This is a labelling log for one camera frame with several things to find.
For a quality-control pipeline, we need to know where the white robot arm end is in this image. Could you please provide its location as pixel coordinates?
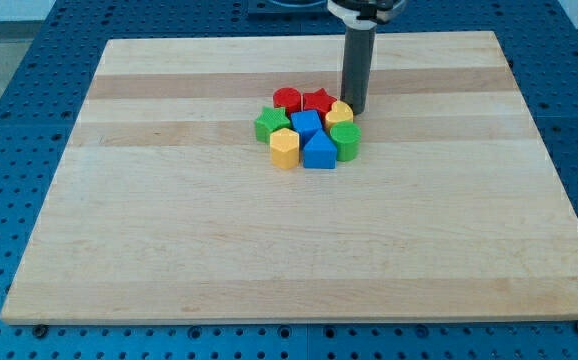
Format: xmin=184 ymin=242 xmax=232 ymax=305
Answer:
xmin=327 ymin=0 xmax=408 ymax=30

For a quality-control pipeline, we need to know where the yellow heart block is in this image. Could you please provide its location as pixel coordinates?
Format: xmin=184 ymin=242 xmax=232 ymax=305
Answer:
xmin=325 ymin=100 xmax=354 ymax=132

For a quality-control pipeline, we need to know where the yellow hexagon block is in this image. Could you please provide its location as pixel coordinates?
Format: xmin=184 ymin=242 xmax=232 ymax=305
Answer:
xmin=269 ymin=128 xmax=300 ymax=169

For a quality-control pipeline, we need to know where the blue triangle block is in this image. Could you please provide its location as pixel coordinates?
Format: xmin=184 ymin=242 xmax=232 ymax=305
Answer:
xmin=303 ymin=130 xmax=338 ymax=169

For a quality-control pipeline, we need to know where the blue cube block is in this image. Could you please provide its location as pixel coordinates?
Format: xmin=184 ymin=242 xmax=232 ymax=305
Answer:
xmin=290 ymin=110 xmax=322 ymax=148

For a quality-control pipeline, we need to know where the green star block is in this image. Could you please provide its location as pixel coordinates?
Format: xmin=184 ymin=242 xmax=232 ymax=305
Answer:
xmin=254 ymin=106 xmax=291 ymax=144

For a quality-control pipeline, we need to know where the green cylinder block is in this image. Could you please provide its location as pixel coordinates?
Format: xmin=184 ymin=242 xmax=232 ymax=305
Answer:
xmin=330 ymin=122 xmax=362 ymax=162

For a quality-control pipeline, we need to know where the red cylinder block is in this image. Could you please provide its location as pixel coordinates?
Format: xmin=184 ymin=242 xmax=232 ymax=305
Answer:
xmin=272 ymin=87 xmax=302 ymax=117

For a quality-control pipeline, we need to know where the red star block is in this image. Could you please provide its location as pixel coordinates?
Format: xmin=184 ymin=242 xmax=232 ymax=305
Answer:
xmin=302 ymin=88 xmax=336 ymax=120

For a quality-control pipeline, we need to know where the wooden board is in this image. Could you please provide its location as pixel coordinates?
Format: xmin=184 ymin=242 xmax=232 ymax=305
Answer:
xmin=1 ymin=31 xmax=578 ymax=325

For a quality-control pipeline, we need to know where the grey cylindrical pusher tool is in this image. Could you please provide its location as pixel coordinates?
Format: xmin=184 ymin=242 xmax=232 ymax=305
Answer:
xmin=340 ymin=27 xmax=376 ymax=115

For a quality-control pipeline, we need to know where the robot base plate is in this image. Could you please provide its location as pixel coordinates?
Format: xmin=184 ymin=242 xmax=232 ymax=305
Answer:
xmin=246 ymin=0 xmax=328 ymax=18

